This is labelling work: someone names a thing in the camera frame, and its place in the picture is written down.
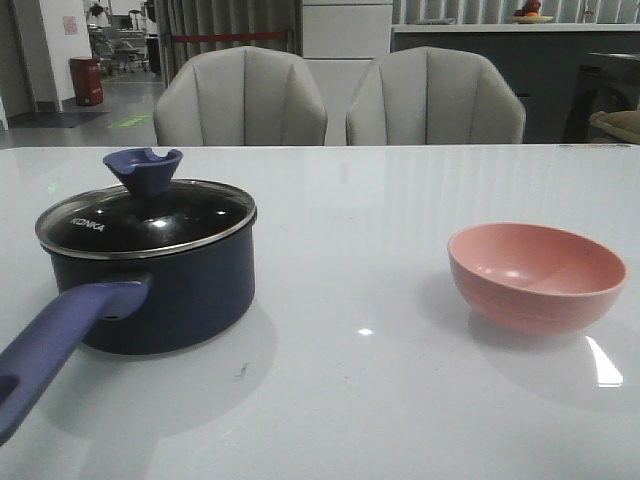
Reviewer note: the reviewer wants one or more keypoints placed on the glass pot lid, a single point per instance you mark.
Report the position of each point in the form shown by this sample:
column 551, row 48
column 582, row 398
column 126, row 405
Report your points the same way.
column 150, row 213

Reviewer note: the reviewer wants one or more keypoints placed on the pink bowl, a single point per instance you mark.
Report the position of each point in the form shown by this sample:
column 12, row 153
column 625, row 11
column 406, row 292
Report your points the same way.
column 535, row 279

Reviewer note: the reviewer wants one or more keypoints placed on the left grey upholstered chair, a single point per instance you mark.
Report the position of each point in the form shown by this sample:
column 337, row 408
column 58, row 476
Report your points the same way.
column 243, row 96

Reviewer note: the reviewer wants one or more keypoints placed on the grey upholstered chair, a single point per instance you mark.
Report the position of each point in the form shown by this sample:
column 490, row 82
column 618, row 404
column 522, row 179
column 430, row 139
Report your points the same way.
column 433, row 96
column 243, row 96

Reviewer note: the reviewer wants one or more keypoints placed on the dark blue saucepan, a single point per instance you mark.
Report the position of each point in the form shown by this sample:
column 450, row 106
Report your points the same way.
column 131, row 307

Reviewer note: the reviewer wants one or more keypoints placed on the right grey upholstered chair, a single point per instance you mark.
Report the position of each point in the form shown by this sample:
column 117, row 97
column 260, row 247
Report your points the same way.
column 433, row 96

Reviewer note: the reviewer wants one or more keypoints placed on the white drawer cabinet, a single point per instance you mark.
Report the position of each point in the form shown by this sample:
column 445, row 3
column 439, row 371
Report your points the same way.
column 339, row 38

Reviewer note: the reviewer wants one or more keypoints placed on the red barrier belt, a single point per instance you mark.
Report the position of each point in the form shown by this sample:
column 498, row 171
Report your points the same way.
column 257, row 36

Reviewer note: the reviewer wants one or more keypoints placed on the dark grey counter cabinet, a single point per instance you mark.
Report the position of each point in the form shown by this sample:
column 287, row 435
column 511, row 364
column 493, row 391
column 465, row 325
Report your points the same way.
column 539, row 62

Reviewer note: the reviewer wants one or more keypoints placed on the red bin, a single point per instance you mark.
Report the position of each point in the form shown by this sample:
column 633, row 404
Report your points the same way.
column 86, row 79

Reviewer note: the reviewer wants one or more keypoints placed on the fruit plate on counter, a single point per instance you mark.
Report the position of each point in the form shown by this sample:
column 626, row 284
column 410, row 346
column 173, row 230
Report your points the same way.
column 529, row 12

